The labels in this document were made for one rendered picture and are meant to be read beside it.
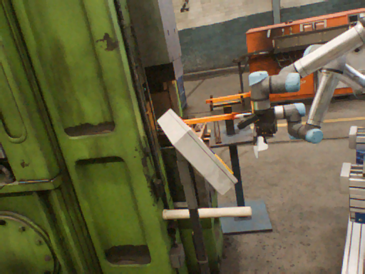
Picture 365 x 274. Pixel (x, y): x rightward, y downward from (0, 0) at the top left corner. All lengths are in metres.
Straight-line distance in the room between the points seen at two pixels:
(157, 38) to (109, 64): 0.31
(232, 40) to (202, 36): 0.88
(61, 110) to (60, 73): 0.17
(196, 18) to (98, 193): 8.11
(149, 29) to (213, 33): 7.83
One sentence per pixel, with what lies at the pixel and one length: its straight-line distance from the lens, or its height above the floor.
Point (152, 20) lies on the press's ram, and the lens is 1.56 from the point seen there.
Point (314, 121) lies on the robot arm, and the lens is 1.66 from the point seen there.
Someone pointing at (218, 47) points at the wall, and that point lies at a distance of 9.36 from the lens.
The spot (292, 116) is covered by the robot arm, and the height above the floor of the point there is 0.97.
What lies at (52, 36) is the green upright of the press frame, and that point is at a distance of 1.55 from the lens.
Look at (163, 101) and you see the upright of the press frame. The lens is 2.03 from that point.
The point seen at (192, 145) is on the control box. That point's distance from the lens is 1.03.
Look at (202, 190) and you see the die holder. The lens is 1.78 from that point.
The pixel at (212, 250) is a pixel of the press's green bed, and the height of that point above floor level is 0.19.
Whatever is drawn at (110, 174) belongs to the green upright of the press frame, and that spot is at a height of 0.89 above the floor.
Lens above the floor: 1.51
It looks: 19 degrees down
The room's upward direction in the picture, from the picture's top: 11 degrees counter-clockwise
